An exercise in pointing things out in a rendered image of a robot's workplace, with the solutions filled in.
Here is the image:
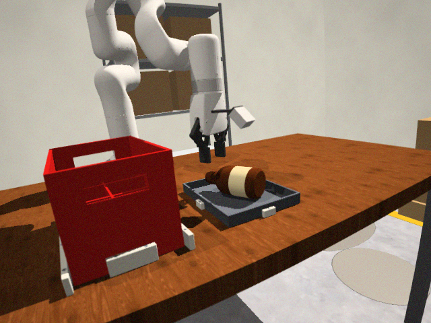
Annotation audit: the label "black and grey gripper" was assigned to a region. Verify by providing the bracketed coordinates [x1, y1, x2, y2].
[189, 91, 229, 164]

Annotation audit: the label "brown bottle with cream label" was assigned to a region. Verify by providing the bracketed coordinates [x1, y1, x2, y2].
[205, 166, 266, 199]

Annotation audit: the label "red crate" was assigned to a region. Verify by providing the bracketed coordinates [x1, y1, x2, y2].
[43, 136, 185, 286]

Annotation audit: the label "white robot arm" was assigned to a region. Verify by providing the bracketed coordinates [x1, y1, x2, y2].
[86, 0, 255, 139]

